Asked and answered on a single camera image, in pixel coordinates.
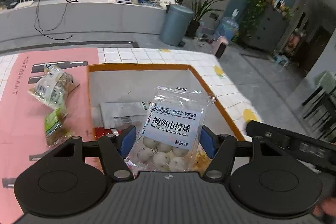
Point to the orange cardboard box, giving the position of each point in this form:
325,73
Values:
169,85

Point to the potted long leaf plant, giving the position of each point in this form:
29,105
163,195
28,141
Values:
200,9

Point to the white wet wipes packet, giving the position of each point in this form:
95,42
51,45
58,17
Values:
115,115

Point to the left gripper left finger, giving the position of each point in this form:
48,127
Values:
75,176

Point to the red spicy snack bag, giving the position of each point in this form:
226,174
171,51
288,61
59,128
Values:
100,131

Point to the blue grey trash bin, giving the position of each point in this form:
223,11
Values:
176,23

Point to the grey tv console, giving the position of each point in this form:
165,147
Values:
58,17

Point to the yogurt hawthorn ball bag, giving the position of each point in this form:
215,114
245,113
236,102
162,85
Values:
168,138

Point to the green label nut bag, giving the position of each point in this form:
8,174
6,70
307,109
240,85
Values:
55,130

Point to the clear mixed snack bag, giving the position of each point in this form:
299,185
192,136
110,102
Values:
54,87

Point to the cabinet top ivy plant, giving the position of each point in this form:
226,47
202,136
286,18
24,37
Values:
253,12

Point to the pink space heater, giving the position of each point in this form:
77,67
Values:
220,46

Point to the yellow waffle cookie bag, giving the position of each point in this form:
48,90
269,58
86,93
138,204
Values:
202,161

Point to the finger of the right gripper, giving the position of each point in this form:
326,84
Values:
319,153

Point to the lemon pattern tablecloth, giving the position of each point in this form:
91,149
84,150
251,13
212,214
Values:
23,140

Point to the grey drawer cabinet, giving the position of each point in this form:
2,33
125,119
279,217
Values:
270,28

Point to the water jug with pump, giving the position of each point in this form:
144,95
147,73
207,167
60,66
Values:
228,27

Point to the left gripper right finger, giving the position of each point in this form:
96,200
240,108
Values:
260,175

